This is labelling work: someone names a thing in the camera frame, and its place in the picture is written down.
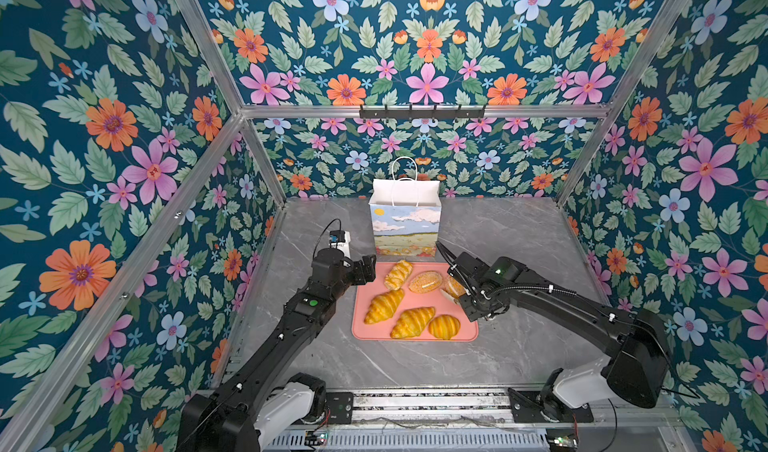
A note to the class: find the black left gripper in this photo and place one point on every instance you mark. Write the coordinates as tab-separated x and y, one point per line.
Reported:
369	266

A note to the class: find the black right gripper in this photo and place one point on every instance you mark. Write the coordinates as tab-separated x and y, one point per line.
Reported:
472	314

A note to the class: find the round striped bun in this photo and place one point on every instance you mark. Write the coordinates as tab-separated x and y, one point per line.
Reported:
444	327

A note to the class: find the painted landscape paper bag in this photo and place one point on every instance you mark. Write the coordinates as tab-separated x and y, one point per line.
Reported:
405	211

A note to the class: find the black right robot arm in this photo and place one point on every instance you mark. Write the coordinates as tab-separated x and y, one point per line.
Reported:
635	356

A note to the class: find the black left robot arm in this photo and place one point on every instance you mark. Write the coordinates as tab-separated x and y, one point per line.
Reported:
249	410

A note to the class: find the oval seeded bread roll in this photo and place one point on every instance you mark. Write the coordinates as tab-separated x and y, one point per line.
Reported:
426	282

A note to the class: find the small croissant top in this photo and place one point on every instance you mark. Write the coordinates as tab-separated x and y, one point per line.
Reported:
398	275

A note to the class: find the croissant left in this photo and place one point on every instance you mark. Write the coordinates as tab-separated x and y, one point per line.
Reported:
383	306

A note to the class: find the pink rectangular tray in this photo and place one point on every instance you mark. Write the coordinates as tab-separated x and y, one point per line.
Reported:
443	303

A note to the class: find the croissant centre bottom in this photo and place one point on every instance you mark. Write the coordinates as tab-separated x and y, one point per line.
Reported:
412	322

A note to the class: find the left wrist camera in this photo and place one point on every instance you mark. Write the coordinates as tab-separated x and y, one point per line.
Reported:
340	240

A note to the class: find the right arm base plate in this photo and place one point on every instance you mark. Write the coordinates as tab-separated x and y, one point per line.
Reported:
530	406

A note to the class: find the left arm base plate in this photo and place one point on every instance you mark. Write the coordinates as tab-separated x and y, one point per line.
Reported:
332	408

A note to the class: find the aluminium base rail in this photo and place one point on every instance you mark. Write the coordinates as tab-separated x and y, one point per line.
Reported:
478	418

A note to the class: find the black hook rail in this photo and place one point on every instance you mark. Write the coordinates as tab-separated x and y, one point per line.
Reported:
422	112

